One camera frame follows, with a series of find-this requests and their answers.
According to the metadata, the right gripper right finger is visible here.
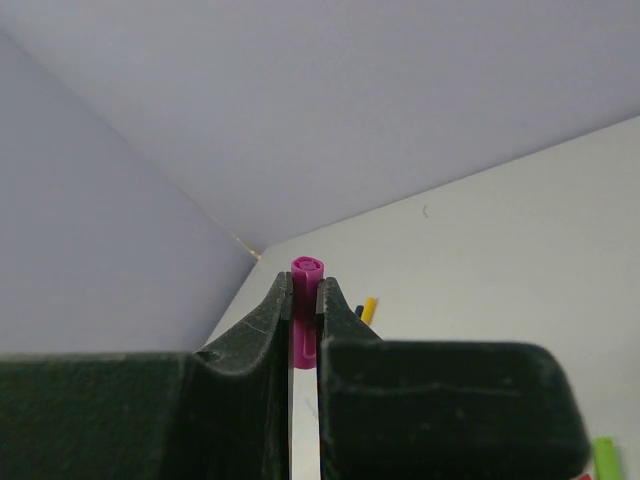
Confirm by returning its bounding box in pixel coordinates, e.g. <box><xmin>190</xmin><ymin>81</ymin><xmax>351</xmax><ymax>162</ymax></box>
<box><xmin>316</xmin><ymin>278</ymin><xmax>591</xmax><ymax>479</ymax></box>

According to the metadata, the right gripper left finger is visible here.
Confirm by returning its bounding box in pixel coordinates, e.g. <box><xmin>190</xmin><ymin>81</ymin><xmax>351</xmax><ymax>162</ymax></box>
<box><xmin>1</xmin><ymin>273</ymin><xmax>293</xmax><ymax>479</ymax></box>

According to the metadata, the orange marker pen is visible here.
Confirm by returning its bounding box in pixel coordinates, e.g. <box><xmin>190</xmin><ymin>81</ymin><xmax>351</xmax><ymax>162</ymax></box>
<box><xmin>360</xmin><ymin>297</ymin><xmax>378</xmax><ymax>325</ymax></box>

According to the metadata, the purple pen cap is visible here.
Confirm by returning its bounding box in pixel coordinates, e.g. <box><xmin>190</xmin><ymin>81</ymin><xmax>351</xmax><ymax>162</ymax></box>
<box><xmin>291</xmin><ymin>256</ymin><xmax>324</xmax><ymax>370</ymax></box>

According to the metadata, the light green pen cap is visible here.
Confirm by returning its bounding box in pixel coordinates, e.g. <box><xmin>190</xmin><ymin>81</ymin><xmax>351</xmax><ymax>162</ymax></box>
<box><xmin>593</xmin><ymin>437</ymin><xmax>622</xmax><ymax>480</ymax></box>

